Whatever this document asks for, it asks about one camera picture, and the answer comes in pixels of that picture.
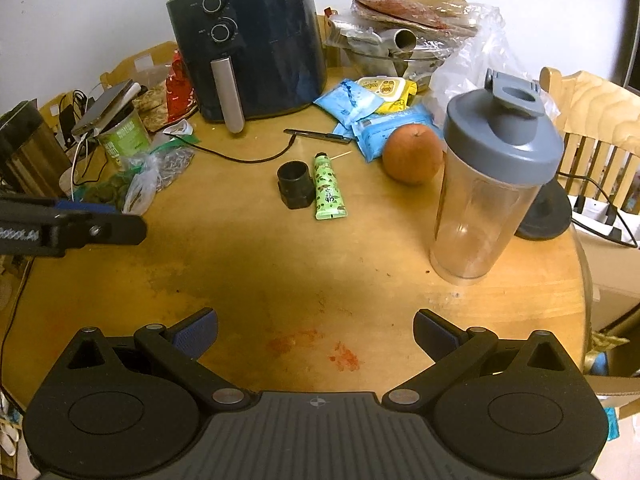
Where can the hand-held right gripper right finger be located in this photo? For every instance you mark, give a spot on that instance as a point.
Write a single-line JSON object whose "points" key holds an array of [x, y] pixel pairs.
{"points": [[432, 332]]}

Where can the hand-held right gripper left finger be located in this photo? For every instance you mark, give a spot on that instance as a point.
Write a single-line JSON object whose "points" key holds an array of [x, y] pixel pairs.
{"points": [[197, 332]]}

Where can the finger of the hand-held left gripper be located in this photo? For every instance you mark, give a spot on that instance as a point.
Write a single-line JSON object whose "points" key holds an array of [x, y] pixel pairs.
{"points": [[85, 207], [115, 230]]}

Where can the net bag of green discs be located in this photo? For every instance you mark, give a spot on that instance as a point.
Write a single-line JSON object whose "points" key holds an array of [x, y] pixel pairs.
{"points": [[107, 190]]}

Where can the small white bottle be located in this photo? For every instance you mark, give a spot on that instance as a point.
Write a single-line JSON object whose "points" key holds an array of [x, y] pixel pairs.
{"points": [[69, 182]]}

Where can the steel electric kettle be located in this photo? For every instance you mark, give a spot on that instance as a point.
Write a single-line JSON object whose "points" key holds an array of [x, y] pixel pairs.
{"points": [[30, 155]]}

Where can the green cup noodles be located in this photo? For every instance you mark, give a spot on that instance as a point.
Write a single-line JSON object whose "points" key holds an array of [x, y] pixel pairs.
{"points": [[125, 140]]}

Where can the plastic bag of seeds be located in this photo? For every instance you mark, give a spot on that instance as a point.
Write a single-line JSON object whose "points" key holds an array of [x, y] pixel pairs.
{"points": [[165, 165]]}

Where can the black charger plug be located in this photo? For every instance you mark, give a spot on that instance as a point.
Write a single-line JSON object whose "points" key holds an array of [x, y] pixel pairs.
{"points": [[70, 115]]}

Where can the grey phone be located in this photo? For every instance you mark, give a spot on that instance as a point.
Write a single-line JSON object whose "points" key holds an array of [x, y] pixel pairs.
{"points": [[102, 107]]}

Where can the brown speckled packet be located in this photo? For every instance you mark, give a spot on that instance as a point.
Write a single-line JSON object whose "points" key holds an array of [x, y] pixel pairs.
{"points": [[150, 110]]}

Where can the white foil lid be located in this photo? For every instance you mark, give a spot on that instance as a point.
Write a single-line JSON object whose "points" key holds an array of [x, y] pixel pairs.
{"points": [[177, 128]]}

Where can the clear shaker bottle grey lid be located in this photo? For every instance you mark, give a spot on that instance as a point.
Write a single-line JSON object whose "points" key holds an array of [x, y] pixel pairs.
{"points": [[475, 220]]}

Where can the red snack bag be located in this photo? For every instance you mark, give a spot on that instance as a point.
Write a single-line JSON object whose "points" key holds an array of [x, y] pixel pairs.
{"points": [[180, 95]]}

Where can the wooden chair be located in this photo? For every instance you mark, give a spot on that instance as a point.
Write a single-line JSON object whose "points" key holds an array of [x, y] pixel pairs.
{"points": [[135, 62], [600, 110]]}

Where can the black round stand base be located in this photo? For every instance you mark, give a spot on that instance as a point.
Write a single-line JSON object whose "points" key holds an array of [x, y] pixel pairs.
{"points": [[547, 220]]}

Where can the green hand cream tube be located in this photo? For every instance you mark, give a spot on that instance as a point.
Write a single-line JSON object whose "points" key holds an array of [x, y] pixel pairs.
{"points": [[327, 195]]}

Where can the small black cylinder adapter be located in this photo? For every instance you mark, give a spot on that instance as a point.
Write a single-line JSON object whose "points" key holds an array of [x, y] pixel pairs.
{"points": [[295, 185]]}

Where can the orange fruit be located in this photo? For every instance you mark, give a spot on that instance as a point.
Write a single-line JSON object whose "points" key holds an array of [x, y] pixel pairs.
{"points": [[412, 155]]}

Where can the wooden toothpick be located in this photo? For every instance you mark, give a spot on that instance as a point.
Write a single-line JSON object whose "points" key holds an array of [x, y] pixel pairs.
{"points": [[343, 154]]}

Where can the blue wet wipes packet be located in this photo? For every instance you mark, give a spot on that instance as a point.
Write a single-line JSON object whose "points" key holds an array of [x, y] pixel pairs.
{"points": [[390, 127]]}

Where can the small blue packet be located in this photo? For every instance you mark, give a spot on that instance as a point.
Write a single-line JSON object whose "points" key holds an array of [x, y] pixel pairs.
{"points": [[345, 129]]}

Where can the black pen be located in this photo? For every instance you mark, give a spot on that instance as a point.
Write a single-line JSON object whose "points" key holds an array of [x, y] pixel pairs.
{"points": [[315, 134]]}

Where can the dark blue air fryer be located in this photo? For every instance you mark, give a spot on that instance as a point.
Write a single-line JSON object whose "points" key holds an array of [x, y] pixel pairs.
{"points": [[270, 45]]}

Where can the yellow packet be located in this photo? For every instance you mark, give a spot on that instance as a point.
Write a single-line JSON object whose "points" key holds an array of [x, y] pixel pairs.
{"points": [[387, 90]]}

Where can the light blue packet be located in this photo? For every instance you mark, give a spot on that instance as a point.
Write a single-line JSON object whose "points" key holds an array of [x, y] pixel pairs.
{"points": [[347, 100]]}

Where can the glass bowl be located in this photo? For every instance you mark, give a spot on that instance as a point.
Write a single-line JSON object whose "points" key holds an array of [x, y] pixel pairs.
{"points": [[380, 67]]}

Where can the clear plastic bag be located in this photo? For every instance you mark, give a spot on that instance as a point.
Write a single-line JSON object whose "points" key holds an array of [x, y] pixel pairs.
{"points": [[470, 50]]}

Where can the cardboard tube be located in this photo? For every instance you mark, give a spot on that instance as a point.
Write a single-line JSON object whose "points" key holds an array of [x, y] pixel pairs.
{"points": [[400, 40]]}

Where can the plastic wrapped flatbread stack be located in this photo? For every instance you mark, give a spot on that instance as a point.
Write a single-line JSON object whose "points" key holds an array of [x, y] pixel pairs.
{"points": [[400, 10]]}

